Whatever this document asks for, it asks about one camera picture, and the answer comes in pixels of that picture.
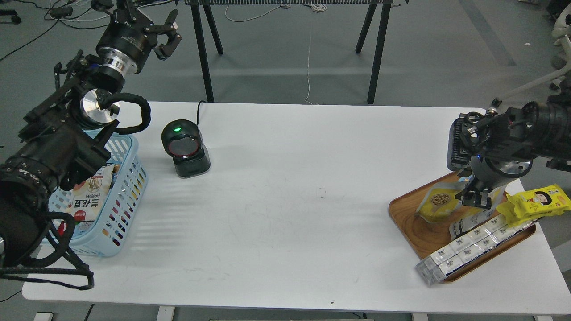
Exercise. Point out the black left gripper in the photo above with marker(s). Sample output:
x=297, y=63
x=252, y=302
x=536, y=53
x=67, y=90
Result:
x=127, y=35

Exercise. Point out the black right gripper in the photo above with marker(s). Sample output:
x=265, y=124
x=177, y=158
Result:
x=491, y=150

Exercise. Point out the yellow white snack pouch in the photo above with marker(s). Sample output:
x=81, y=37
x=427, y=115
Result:
x=440, y=201

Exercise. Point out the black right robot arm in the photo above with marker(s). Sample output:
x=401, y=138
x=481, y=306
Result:
x=549, y=135

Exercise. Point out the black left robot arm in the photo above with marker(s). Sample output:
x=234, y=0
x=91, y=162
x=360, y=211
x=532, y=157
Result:
x=64, y=142

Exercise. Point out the yellow cartoon snack bag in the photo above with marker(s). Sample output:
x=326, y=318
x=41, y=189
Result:
x=533, y=204

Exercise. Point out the light blue plastic basket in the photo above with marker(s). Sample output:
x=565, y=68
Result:
x=105, y=236

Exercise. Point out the white snack bag in basket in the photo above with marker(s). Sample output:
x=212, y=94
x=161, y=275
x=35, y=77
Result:
x=88, y=197

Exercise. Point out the red packet in basket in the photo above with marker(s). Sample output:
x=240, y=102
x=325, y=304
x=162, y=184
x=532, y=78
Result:
x=63, y=227

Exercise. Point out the white yellow standing pouch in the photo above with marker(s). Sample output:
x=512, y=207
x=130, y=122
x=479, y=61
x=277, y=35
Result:
x=475, y=216

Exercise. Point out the brown wooden tray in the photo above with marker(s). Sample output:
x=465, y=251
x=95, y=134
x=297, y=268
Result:
x=425, y=238

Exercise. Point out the clear pack of white boxes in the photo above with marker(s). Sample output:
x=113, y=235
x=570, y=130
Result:
x=454, y=260

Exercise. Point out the black barcode scanner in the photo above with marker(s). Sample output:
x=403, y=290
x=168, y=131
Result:
x=182, y=141

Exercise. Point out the black metal table frame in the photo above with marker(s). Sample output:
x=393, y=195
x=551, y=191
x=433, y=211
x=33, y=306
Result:
x=291, y=51

